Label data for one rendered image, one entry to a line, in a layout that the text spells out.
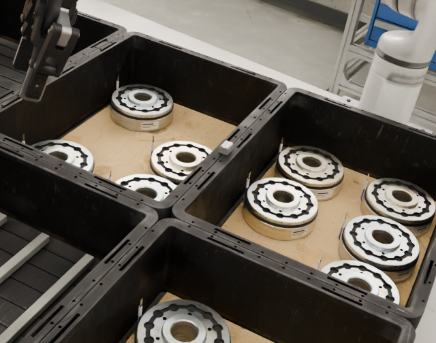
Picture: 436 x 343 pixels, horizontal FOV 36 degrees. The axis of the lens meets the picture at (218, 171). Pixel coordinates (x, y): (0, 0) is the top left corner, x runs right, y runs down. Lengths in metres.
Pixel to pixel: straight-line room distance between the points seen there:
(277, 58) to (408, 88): 2.26
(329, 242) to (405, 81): 0.34
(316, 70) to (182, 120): 2.25
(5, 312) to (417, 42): 0.73
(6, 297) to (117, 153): 0.33
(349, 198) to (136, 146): 0.34
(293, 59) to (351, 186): 2.38
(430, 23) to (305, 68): 2.26
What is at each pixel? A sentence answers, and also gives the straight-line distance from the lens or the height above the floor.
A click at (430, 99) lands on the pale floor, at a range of 3.37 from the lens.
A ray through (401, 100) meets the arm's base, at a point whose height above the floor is 0.91.
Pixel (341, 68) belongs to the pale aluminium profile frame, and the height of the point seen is 0.20.
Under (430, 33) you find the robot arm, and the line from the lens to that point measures 1.14.
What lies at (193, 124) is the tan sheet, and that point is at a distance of 1.14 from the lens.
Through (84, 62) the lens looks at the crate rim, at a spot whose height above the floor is 0.93.
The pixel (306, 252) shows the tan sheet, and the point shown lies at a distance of 0.92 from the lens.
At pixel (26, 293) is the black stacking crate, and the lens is 0.83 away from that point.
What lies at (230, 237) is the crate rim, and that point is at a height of 0.93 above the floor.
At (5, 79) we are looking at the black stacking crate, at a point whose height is 0.83.
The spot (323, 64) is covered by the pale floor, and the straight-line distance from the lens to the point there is 3.43.
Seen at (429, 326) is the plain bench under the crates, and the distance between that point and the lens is 1.08.
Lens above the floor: 1.42
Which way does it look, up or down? 35 degrees down
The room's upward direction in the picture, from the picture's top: 10 degrees clockwise
